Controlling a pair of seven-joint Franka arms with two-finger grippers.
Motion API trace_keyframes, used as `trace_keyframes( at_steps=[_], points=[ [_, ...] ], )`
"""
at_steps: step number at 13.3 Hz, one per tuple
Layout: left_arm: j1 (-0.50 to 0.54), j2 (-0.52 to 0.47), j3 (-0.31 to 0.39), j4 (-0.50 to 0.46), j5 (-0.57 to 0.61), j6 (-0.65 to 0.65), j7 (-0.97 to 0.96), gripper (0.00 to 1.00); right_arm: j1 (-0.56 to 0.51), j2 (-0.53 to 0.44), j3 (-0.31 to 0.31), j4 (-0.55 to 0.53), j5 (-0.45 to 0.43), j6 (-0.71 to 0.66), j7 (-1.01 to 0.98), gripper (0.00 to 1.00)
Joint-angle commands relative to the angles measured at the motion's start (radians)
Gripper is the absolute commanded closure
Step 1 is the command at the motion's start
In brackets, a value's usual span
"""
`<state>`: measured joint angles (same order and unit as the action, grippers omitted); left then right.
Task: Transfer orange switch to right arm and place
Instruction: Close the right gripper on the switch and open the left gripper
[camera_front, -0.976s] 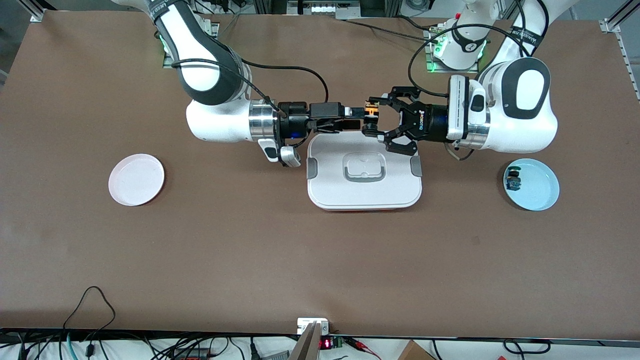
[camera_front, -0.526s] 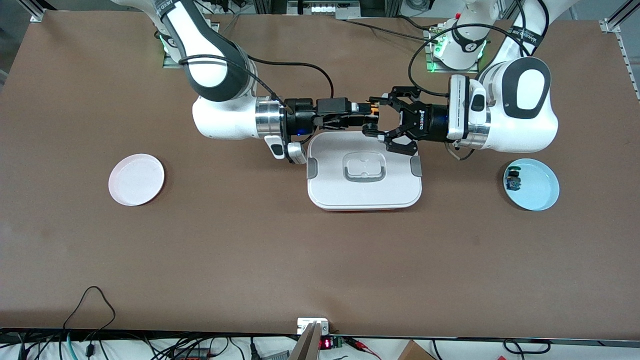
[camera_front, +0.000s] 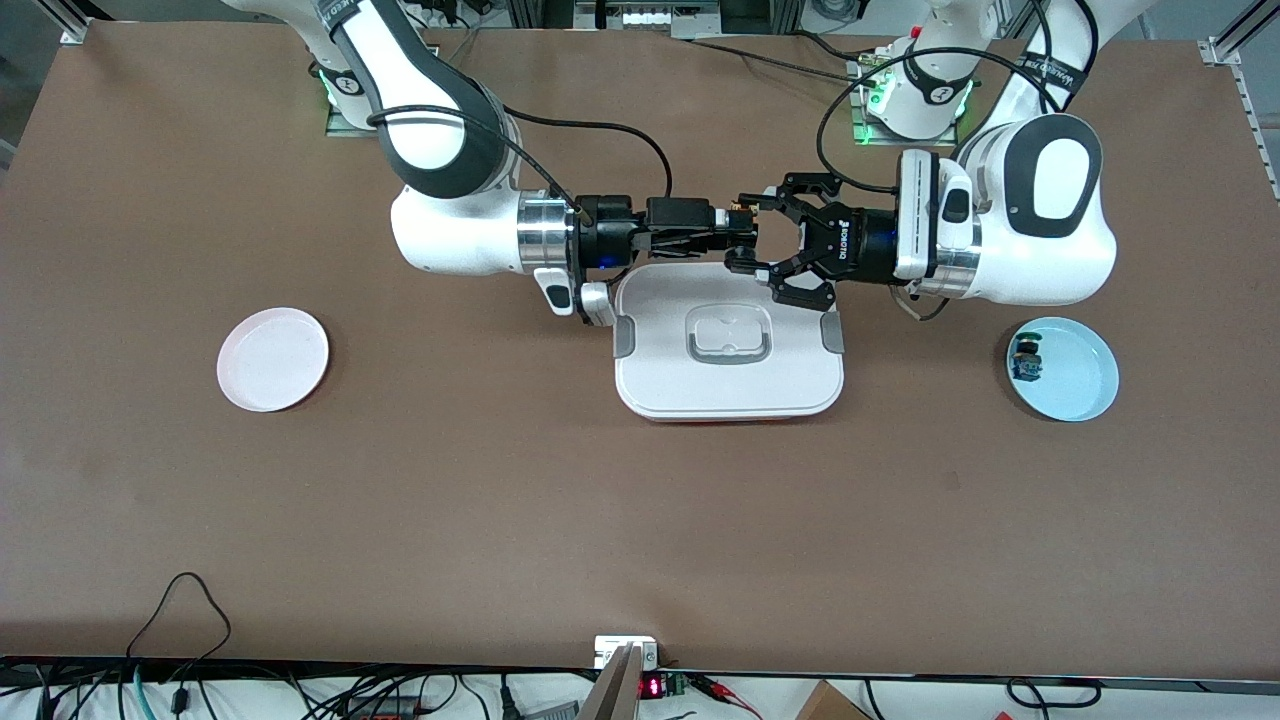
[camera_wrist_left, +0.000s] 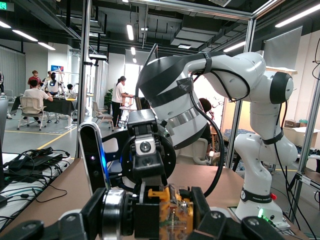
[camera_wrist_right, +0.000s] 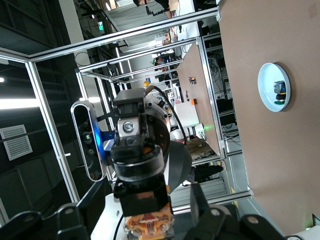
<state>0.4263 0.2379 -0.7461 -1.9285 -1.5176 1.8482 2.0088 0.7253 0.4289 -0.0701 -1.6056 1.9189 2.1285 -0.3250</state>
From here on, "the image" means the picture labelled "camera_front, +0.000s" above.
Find white lunch box grey latches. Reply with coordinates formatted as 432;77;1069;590
612;262;846;424

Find white power strip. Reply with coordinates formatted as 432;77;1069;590
575;0;723;41

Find round light blue plate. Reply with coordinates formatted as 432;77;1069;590
1006;317;1120;423

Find round pink plate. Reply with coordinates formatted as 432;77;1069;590
216;306;331;414

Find red clip lead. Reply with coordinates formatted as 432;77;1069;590
690;672;763;720

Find brown cardboard piece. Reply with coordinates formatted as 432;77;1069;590
795;680;871;720

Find grey metal bar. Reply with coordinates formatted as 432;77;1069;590
578;643;646;720

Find black device red lights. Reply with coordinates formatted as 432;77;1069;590
345;695;421;720

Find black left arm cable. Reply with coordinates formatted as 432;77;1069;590
816;0;1101;193

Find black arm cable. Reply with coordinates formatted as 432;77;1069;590
368;104;674;216
816;0;1101;193

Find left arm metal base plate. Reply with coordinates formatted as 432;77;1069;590
848;55;961;148

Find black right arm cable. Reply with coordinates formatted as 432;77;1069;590
368;104;674;216

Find black cable across table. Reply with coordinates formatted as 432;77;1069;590
690;35;881;86

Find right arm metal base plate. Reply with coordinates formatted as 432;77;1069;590
325;42;441;138

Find small white bracket box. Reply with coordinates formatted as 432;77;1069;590
594;636;659;669

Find black flat loop cable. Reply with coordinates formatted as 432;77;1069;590
1005;678;1103;709

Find thin black looped cable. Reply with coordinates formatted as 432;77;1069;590
125;572;233;691

